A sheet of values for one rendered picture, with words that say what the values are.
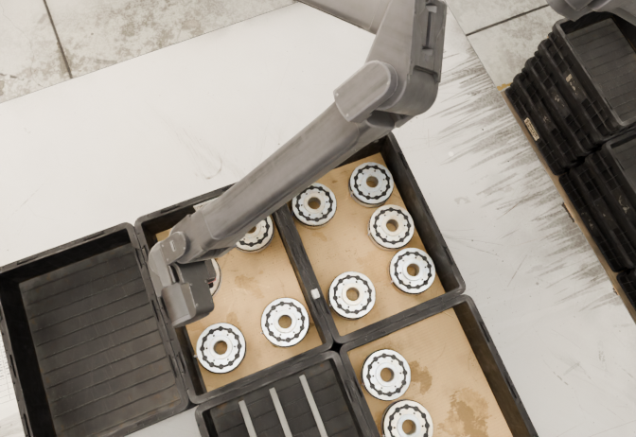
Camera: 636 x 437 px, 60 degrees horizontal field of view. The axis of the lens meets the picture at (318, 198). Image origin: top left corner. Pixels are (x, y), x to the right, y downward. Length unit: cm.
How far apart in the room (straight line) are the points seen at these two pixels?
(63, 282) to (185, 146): 46
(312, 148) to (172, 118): 94
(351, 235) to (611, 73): 117
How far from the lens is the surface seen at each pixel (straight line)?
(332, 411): 125
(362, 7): 63
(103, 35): 261
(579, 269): 158
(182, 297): 85
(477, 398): 130
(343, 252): 127
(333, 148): 63
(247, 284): 126
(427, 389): 127
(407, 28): 58
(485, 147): 158
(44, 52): 265
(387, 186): 130
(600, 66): 212
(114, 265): 132
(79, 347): 132
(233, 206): 74
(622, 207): 207
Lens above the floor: 207
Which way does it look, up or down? 72 degrees down
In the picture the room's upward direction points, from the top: 9 degrees clockwise
